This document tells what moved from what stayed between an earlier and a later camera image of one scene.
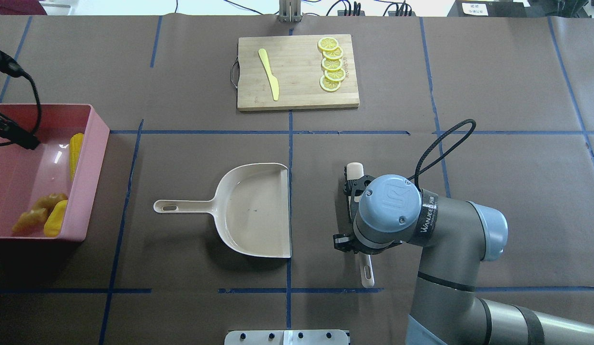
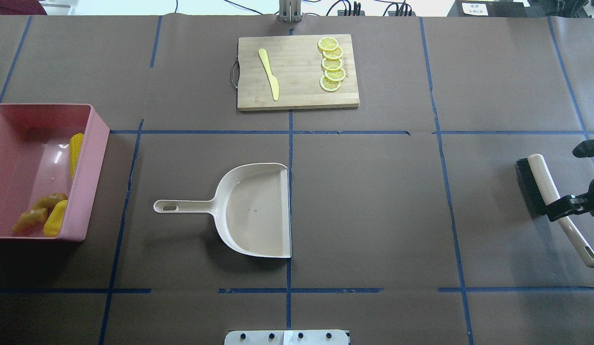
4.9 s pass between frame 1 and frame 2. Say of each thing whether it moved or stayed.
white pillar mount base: stayed
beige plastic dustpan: stayed
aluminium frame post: stayed
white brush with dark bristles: moved
